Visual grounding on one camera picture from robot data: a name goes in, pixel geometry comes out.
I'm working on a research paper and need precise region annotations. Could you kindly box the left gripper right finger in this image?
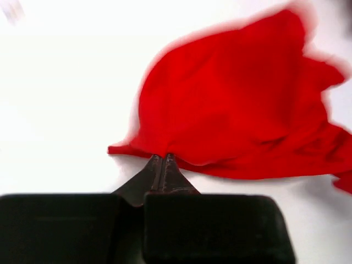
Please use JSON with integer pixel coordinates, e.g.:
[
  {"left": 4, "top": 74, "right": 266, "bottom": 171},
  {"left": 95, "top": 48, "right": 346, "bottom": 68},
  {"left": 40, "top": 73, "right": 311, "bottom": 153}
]
[{"left": 142, "top": 154, "right": 296, "bottom": 263}]

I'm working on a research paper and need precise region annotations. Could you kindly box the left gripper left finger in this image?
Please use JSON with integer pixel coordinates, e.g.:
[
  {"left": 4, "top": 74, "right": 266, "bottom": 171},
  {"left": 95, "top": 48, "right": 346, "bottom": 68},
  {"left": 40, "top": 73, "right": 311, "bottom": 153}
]
[{"left": 1, "top": 155, "right": 163, "bottom": 263}]

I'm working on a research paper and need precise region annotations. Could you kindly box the red t shirt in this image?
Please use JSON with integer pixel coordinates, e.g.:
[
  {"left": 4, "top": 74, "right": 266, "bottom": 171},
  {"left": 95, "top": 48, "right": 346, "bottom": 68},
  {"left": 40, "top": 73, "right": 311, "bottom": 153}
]
[{"left": 108, "top": 9, "right": 351, "bottom": 192}]

